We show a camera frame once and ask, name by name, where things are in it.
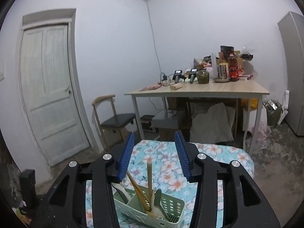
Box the green bag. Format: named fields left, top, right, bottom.
left=265, top=98, right=283, bottom=127

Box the white sack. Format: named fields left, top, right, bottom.
left=189, top=103, right=235, bottom=143

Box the wooden chair with dark seat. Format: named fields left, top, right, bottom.
left=92, top=94, right=137, bottom=151

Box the wooden table with white legs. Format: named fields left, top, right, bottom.
left=125, top=79, right=270, bottom=150

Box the black handheld device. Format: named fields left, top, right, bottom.
left=173, top=70, right=186, bottom=84
left=188, top=68, right=198, bottom=84

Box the cream plastic spoon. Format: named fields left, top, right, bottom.
left=151, top=188, right=164, bottom=218

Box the cardboard box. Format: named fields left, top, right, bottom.
left=158, top=127, right=181, bottom=141

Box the white stand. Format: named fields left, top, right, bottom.
left=277, top=90, right=291, bottom=125

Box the grey refrigerator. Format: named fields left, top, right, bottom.
left=277, top=11, right=304, bottom=137

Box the black box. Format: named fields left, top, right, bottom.
left=20, top=169, right=38, bottom=210

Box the grey box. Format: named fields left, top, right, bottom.
left=151, top=110, right=188, bottom=130

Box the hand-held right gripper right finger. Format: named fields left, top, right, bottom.
left=174, top=131, right=281, bottom=228

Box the cream plastic ladle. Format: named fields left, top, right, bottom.
left=112, top=180, right=131, bottom=202

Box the yellow bag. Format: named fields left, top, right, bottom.
left=241, top=98, right=258, bottom=112

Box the white panel door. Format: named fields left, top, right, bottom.
left=18, top=22, right=92, bottom=167

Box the glass jar with greens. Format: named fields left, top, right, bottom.
left=196, top=69, right=210, bottom=85

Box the red drink bottle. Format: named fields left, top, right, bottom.
left=227, top=53, right=239, bottom=82

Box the clear container on metal dish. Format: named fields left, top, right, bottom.
left=213, top=63, right=230, bottom=83

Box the pile of snack packets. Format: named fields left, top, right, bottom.
left=193, top=45, right=254, bottom=81

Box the green perforated utensil holder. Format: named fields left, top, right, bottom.
left=113, top=187, right=186, bottom=227

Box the bundle of wooden chopsticks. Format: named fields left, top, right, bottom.
left=126, top=163, right=158, bottom=219

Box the pink plastic bag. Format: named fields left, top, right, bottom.
left=249, top=117, right=272, bottom=144

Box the floral blue tablecloth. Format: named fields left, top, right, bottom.
left=85, top=140, right=254, bottom=228

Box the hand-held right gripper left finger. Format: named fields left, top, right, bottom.
left=30, top=132, right=135, bottom=228

